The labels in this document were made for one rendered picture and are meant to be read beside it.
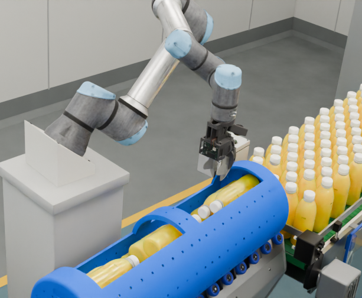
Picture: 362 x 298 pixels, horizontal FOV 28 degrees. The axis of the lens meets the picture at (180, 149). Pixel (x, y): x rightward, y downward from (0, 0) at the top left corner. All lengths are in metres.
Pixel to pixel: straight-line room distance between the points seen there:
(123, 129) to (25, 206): 0.41
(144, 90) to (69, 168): 0.36
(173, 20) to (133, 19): 3.55
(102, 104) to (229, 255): 0.65
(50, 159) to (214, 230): 0.59
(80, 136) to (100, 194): 0.20
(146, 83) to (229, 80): 0.48
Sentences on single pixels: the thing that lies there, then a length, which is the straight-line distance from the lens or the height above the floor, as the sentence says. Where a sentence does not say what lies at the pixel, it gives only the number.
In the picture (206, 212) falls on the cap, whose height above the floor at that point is 1.12.
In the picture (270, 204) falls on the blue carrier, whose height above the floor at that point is 1.17.
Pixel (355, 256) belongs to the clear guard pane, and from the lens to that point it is 2.83.
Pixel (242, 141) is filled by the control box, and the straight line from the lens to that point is 2.81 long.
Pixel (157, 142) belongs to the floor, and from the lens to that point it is 5.02.
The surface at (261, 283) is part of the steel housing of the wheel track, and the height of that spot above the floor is 0.86.
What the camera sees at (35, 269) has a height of 0.82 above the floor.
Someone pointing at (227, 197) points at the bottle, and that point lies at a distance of 2.29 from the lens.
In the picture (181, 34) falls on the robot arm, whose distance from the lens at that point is 2.05.
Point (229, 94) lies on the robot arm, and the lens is 2.03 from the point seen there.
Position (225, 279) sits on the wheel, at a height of 0.97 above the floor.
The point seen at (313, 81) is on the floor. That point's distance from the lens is 6.33.
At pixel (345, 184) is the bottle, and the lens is 2.74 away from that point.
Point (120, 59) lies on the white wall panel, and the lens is 5.78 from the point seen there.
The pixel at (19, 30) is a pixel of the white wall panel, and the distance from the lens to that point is 5.09.
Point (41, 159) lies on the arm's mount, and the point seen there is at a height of 1.21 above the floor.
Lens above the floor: 2.42
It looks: 29 degrees down
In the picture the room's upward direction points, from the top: 5 degrees clockwise
